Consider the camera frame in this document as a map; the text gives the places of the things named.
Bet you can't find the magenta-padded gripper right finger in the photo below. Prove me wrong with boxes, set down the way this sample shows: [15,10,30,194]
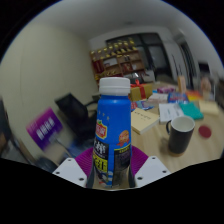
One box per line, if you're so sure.
[128,146,172,188]

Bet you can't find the red and orange book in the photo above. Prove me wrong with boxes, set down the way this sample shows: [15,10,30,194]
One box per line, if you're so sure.
[185,89,204,102]

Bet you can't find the wooden shelf unit with trophies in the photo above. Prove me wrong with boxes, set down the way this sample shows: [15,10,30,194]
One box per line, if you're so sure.
[88,38,148,89]

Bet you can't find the flat round red coaster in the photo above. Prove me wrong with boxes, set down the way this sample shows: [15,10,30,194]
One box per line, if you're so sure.
[198,124,213,139]

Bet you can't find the teal book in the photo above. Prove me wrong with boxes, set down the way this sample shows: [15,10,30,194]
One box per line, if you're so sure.
[178,100,205,121]

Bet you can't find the black mug white inside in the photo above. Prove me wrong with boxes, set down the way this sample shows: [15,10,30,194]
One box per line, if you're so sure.
[165,115,196,157]

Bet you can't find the black office chair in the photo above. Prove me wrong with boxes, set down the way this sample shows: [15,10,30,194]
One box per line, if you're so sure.
[54,92,98,141]

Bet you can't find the pink flat box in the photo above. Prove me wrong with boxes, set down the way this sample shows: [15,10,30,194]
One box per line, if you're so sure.
[156,85,177,94]

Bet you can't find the small tan carton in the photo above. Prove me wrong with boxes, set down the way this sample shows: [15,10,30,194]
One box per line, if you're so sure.
[176,75,187,94]

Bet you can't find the blue booklet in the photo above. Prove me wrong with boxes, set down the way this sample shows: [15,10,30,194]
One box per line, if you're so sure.
[167,91,189,104]

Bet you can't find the dark glass door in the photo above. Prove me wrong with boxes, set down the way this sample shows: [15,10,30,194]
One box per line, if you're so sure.
[106,32,174,84]

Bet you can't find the blue drink bottle white cap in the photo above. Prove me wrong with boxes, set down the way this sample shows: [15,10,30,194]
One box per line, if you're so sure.
[92,76,133,189]

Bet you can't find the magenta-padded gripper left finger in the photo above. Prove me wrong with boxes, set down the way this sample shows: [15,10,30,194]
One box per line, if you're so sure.
[52,147,96,188]

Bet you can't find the purple sign board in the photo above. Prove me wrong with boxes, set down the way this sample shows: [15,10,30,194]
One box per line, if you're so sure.
[25,107,64,151]

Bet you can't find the gold gift box red ribbon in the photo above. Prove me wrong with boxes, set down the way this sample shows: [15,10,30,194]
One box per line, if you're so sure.
[128,79,154,102]

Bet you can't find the blue colourful brochure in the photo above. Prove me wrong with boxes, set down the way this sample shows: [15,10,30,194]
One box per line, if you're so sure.
[130,99,155,112]

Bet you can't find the pink flowers in white pot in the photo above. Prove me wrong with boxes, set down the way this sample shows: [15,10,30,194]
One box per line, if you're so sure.
[199,77,214,101]

